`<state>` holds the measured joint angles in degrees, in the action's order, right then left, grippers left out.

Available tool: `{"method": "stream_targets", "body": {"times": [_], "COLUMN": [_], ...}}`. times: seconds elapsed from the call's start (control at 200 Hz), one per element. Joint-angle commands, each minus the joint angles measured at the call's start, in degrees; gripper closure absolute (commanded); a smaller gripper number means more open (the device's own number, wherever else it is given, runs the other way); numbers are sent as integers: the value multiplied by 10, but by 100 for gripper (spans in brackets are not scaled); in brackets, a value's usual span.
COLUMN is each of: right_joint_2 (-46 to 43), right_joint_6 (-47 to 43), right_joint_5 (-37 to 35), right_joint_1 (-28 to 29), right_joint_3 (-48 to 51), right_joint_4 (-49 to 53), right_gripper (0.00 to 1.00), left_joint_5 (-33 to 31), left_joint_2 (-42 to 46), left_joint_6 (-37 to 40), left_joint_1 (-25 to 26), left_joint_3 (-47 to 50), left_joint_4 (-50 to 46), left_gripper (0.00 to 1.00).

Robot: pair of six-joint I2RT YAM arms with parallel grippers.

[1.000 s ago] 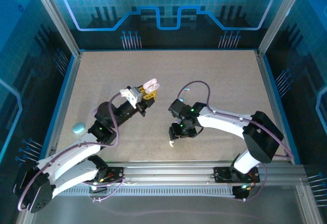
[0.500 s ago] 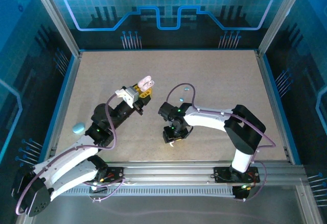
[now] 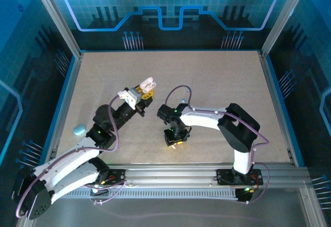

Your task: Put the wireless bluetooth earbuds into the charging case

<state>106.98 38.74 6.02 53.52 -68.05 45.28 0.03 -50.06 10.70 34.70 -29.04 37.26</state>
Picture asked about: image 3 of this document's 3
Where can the aluminium table side rail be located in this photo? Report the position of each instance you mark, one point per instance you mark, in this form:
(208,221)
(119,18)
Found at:
(66,108)
(278,108)

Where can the blue table edge trim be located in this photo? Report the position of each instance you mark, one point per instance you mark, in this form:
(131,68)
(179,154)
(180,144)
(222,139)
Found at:
(59,108)
(284,108)

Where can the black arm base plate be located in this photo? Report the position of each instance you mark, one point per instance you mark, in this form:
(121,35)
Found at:
(225,178)
(117,176)

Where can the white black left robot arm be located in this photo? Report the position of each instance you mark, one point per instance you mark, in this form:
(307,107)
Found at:
(67,159)

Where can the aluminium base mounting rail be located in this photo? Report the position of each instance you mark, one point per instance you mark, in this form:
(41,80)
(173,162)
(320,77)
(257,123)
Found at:
(170,175)

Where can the blue printed side wall panel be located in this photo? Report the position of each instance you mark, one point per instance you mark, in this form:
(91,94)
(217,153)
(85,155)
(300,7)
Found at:
(310,56)
(20,69)

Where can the white earbud charging case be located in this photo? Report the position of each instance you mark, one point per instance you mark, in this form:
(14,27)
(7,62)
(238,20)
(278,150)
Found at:
(148,83)

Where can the aluminium frame post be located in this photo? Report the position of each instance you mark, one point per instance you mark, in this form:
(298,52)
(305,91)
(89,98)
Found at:
(55,17)
(284,17)

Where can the black controller bracket with LEDs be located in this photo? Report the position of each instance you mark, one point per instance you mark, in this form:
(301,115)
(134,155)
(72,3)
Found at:
(243,196)

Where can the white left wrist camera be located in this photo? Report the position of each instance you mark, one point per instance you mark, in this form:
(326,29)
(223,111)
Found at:
(129,96)

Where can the grey metal deck plate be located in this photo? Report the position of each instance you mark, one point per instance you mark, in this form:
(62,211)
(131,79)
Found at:
(181,206)

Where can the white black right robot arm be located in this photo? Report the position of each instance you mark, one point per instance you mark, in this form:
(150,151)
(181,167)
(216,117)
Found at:
(207,119)

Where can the light blue earbud charging case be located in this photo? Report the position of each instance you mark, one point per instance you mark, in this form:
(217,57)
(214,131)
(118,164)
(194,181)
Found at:
(79,130)

